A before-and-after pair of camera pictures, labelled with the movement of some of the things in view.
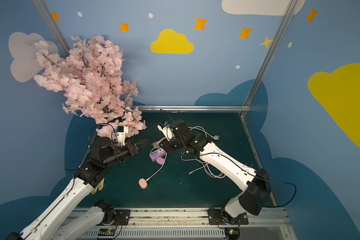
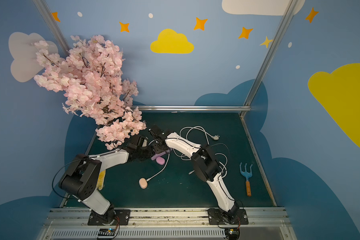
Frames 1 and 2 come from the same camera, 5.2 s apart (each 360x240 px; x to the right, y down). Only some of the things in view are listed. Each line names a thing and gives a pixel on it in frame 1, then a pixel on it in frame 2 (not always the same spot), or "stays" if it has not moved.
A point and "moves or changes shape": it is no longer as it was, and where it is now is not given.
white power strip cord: [215, 137] stays
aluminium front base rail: [220, 223] stays
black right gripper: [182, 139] → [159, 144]
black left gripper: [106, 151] → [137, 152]
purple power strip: [159, 153] stays
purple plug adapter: [160, 160] stays
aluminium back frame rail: [194, 108] stays
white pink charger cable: [154, 174] moves or changes shape
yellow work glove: [99, 186] stays
